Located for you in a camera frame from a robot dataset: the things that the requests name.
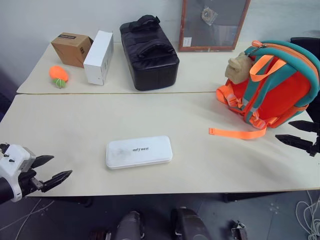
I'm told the large dark rounded shape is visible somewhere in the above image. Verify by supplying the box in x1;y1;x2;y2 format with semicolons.
170;206;212;240

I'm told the black padded bag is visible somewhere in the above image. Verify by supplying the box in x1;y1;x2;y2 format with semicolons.
119;14;181;92

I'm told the brown cardboard box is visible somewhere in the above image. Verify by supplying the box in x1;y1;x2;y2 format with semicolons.
50;32;95;69

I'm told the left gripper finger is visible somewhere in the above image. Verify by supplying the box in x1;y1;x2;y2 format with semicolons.
41;169;74;193
31;154;55;169

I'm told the white cable bundle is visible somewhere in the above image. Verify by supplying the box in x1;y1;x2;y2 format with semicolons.
295;189;320;240

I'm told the orange framed board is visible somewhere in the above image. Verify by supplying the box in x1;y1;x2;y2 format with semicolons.
177;0;252;53

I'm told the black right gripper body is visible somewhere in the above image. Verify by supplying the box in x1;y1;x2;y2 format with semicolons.
311;126;320;152

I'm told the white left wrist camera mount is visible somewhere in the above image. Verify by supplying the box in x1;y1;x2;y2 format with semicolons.
0;143;37;203

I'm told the small metal floor bracket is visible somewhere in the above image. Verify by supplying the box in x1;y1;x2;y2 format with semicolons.
230;219;249;240

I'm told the white cardboard box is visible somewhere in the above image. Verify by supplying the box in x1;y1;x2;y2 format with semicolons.
83;30;115;86

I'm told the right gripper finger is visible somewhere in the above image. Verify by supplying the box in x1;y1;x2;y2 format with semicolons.
288;120;320;134
274;134;319;158

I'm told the thin white floor cable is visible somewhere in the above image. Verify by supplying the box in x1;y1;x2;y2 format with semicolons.
13;198;56;240

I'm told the black table leg bar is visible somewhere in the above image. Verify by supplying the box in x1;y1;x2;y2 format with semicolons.
223;190;312;204

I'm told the orange plush fruit toy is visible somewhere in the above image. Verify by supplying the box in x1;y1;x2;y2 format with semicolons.
48;65;70;89

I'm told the white case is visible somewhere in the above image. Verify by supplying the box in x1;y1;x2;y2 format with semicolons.
105;135;173;171

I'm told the small dark rounded shape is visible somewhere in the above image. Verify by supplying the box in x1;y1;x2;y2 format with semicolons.
115;210;146;240

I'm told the orange and teal backpack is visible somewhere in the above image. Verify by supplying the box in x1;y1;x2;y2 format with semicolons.
208;39;320;141

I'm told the beige plush toy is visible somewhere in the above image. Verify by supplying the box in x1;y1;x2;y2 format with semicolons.
224;51;255;85

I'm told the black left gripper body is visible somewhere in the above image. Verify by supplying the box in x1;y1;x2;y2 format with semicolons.
17;159;45;198

